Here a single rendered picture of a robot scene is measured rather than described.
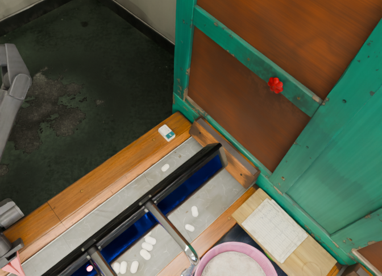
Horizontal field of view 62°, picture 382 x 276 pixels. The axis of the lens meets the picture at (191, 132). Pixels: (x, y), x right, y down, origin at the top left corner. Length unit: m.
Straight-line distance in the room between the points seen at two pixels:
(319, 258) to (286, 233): 0.12
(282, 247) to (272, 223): 0.08
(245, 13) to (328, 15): 0.21
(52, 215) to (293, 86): 0.84
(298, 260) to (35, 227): 0.84
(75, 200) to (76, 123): 1.15
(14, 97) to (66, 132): 1.26
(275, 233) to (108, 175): 0.60
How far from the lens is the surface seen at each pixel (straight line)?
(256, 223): 1.11
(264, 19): 0.77
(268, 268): 1.12
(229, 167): 1.12
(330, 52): 0.70
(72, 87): 2.43
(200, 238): 1.08
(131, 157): 1.18
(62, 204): 1.16
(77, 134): 2.19
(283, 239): 1.13
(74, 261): 0.73
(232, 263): 1.11
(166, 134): 1.20
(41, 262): 1.15
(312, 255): 1.15
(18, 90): 0.98
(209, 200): 1.15
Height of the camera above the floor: 1.81
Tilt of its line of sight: 58 degrees down
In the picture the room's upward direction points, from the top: 8 degrees clockwise
